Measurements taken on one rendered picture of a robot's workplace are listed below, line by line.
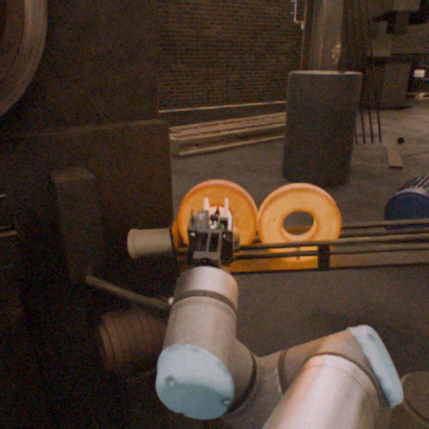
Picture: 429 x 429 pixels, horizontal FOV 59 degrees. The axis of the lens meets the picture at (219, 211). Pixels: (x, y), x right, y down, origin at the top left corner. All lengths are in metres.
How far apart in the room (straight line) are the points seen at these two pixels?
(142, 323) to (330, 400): 0.50
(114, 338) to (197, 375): 0.37
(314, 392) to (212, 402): 0.14
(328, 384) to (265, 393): 0.14
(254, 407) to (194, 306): 0.14
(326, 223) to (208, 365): 0.38
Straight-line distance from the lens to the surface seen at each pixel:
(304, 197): 0.70
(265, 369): 0.53
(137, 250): 0.76
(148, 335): 0.80
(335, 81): 3.06
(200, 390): 0.45
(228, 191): 0.69
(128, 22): 0.94
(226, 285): 0.52
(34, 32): 0.74
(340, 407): 0.37
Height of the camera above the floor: 1.02
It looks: 23 degrees down
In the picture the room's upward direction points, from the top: straight up
